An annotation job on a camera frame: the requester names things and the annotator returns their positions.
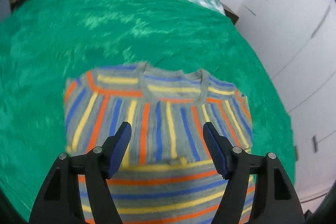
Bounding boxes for multicolour striped knit sweater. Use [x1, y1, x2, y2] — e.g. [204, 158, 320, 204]
[64, 63, 252, 223]

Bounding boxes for green plush bed blanket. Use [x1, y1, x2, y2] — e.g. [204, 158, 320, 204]
[1, 0, 295, 219]

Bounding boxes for white wardrobe doors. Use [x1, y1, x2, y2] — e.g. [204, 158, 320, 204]
[238, 0, 335, 203]

